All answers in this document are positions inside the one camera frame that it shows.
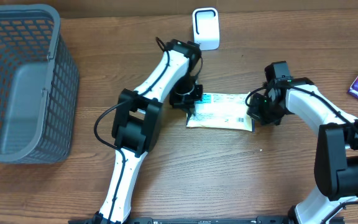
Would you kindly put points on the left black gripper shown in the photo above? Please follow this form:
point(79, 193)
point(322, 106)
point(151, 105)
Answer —
point(177, 102)

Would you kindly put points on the grey plastic mesh basket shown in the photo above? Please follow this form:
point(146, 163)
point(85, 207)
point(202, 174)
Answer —
point(39, 84)

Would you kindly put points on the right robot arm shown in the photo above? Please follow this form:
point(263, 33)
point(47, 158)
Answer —
point(336, 159)

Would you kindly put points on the yellow snack chip bag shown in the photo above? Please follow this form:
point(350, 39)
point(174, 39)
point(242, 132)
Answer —
point(224, 111)

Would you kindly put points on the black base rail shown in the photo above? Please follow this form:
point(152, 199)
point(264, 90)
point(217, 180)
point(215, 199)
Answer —
point(257, 220)

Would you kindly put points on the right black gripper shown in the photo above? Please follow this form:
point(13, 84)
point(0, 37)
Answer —
point(252, 110)

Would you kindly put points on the white barcode scanner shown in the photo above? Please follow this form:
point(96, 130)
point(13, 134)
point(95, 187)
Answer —
point(206, 28)

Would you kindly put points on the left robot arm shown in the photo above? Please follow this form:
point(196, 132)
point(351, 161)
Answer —
point(138, 118)

